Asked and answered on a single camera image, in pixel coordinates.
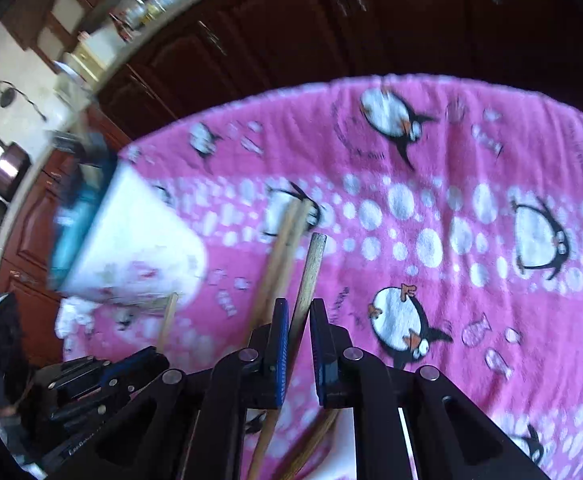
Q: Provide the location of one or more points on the pink penguin tablecloth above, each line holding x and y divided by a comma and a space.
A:
453, 212

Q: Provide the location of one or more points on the rice cooker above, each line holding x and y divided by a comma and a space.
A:
14, 164

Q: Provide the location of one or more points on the upper wooden wall cabinet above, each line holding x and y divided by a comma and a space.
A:
49, 28

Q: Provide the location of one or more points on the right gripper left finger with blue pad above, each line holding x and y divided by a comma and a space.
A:
189, 426

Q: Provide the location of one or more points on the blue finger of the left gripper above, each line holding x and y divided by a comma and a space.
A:
141, 368

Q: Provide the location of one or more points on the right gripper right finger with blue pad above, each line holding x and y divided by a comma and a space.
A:
408, 424

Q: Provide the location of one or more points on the dark wooden base cabinets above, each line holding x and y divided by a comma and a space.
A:
218, 51

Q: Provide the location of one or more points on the white utensil holder blue rim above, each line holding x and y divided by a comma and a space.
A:
115, 240

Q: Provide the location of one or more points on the cream microwave oven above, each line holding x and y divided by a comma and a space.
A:
90, 59

